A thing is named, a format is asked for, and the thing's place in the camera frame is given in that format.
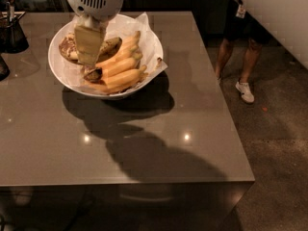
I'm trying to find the dark round object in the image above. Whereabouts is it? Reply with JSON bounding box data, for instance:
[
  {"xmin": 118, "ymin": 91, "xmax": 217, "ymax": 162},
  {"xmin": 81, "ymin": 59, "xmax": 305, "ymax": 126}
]
[{"xmin": 0, "ymin": 55, "xmax": 10, "ymax": 81}]

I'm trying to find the spotted ripe banana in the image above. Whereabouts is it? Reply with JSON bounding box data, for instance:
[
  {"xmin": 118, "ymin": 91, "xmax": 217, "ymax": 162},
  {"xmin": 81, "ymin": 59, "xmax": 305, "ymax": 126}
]
[{"xmin": 59, "ymin": 33, "xmax": 122, "ymax": 64}]

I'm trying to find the white ceramic bowl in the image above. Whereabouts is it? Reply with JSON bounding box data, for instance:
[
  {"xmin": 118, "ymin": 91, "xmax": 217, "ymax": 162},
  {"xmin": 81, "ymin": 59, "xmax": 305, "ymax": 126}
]
[{"xmin": 47, "ymin": 13, "xmax": 165, "ymax": 101}]

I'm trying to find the person in dark shorts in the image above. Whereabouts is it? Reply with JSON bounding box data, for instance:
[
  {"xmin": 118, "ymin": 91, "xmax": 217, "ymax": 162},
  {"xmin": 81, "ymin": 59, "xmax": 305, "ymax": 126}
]
[{"xmin": 214, "ymin": 0, "xmax": 271, "ymax": 105}]

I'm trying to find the yellow banana bunch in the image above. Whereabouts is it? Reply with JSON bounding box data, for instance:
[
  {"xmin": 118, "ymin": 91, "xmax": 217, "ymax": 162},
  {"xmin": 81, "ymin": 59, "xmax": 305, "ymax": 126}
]
[{"xmin": 82, "ymin": 31, "xmax": 145, "ymax": 94}]

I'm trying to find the white paper bowl liner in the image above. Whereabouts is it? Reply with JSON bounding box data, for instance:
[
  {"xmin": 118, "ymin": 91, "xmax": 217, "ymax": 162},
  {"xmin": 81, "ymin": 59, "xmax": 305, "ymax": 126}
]
[{"xmin": 61, "ymin": 12, "xmax": 168, "ymax": 92}]

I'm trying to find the dark glass container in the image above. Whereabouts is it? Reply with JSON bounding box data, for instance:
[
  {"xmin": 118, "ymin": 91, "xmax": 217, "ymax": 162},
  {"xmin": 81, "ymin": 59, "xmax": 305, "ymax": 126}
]
[{"xmin": 0, "ymin": 3, "xmax": 29, "ymax": 54}]

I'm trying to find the white rounded gripper body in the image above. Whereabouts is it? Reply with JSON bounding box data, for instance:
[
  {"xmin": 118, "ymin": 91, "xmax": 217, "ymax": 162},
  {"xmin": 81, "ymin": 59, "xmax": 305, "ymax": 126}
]
[{"xmin": 67, "ymin": 0, "xmax": 124, "ymax": 28}]

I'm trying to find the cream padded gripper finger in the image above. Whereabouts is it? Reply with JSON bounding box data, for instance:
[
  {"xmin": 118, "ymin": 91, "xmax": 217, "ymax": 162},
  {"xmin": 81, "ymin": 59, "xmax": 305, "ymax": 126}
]
[{"xmin": 74, "ymin": 25, "xmax": 106, "ymax": 66}]

